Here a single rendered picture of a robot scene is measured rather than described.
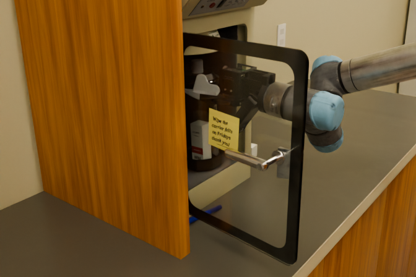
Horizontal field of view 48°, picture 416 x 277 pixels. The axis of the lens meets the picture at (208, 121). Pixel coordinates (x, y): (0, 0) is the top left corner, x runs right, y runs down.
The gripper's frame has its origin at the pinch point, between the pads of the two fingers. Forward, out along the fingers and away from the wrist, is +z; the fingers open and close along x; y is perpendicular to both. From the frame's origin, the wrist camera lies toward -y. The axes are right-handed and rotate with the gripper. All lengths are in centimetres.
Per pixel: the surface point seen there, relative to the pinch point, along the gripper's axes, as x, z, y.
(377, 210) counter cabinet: -42, -35, -41
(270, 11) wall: -94, 37, 4
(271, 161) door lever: 22.8, -33.7, -0.1
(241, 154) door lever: 24.4, -28.7, 0.1
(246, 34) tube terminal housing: -14.0, -3.4, 11.5
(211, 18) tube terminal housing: 3.1, -5.2, 17.8
